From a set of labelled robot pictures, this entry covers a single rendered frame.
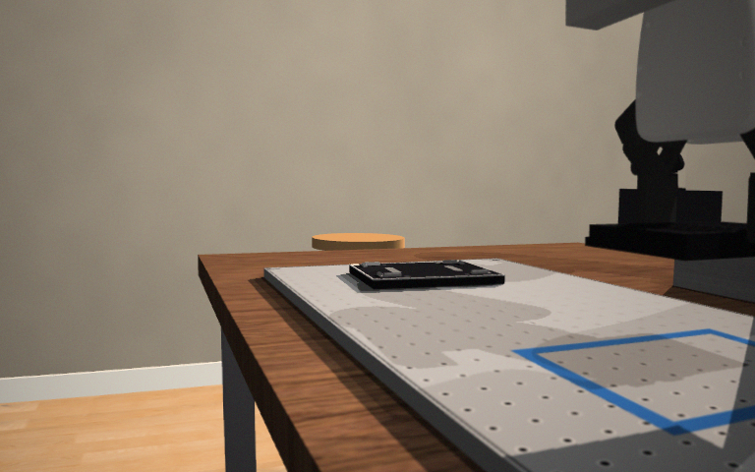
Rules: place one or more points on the blue tape outline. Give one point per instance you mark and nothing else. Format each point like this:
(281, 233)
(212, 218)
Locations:
(674, 428)

